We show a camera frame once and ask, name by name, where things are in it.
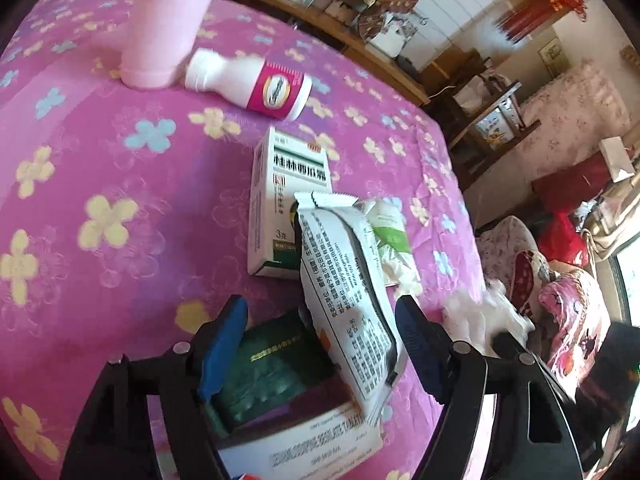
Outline pink insulated bottle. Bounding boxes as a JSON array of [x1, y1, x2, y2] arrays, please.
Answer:
[[120, 0, 226, 89]]

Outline framed wall picture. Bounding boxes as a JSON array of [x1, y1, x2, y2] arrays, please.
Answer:
[[537, 37, 571, 79]]

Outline pink printed blanket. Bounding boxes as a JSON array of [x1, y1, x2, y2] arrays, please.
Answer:
[[537, 270, 614, 376]]

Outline green white medicine box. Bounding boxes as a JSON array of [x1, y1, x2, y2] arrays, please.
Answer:
[[247, 127, 334, 281]]

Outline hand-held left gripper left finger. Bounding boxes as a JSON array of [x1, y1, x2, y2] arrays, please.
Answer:
[[60, 295, 249, 480]]

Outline sofa with floral cover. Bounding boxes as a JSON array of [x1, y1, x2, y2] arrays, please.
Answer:
[[475, 215, 626, 421]]

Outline white purple medicine box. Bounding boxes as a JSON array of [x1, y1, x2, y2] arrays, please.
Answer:
[[210, 390, 386, 480]]

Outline printed cardboard box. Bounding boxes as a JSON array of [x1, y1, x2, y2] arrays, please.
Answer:
[[475, 105, 521, 149]]

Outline crumpled white tissue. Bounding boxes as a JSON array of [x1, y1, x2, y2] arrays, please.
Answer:
[[442, 280, 536, 356]]

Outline wedding photo print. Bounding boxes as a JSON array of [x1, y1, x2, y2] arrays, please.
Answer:
[[367, 10, 416, 59]]

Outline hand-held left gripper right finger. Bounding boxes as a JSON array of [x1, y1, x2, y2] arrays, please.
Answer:
[[395, 294, 586, 480]]

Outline small dark photo frame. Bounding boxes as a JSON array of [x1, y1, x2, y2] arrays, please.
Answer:
[[325, 0, 366, 26]]

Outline dark green foil packet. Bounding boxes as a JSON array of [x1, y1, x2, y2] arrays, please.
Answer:
[[215, 310, 336, 427]]

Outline crinkled plastic packet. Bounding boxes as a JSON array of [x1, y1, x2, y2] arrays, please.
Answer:
[[360, 199, 424, 289]]

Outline white paper bag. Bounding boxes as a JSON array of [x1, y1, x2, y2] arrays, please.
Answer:
[[599, 136, 637, 184]]

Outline white printed foil wrapper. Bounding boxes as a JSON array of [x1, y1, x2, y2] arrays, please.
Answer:
[[292, 191, 409, 426]]

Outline red plastic bag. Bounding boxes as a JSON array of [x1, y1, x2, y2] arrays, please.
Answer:
[[537, 210, 591, 269]]

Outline pink floral tablecloth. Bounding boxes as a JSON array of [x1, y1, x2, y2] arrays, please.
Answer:
[[0, 0, 484, 480]]

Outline white bottle magenta label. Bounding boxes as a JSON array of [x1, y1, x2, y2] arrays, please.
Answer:
[[185, 48, 314, 122]]

